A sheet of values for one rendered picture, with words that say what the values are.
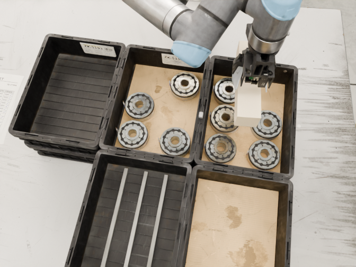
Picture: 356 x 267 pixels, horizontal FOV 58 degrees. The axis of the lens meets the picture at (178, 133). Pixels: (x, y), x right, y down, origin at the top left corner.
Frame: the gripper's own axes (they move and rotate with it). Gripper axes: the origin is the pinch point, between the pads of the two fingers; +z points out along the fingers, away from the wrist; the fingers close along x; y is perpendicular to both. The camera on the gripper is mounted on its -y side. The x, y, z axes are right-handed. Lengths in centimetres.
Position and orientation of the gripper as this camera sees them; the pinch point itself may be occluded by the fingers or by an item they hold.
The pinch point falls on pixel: (248, 80)
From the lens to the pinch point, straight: 92.7
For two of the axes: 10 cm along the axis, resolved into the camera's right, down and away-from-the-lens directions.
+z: 0.2, 3.7, 9.3
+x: 10.0, 0.8, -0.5
